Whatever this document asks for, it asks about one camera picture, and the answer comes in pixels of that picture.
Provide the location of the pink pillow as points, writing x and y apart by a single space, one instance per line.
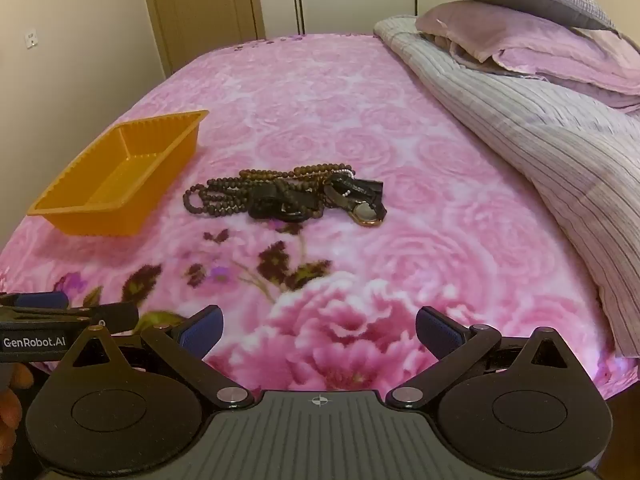
500 30

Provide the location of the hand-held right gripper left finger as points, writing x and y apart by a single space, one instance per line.
200 332

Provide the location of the orange plastic tray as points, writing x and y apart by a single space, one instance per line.
100 217

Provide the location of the beige wardrobe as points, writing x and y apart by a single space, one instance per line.
350 0

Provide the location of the rose gold watch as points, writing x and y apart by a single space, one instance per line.
365 210

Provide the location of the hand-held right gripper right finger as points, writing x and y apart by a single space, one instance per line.
440 332

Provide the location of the pink floral blanket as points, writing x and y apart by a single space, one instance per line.
350 110

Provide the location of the white wall socket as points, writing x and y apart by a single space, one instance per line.
31 38

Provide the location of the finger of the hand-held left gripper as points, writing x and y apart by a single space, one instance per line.
42 300
117 316

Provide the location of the brown wooden door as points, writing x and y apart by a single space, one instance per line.
200 10

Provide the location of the person's left hand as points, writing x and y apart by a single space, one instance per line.
11 410

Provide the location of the striped quilt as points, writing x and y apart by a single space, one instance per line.
550 150

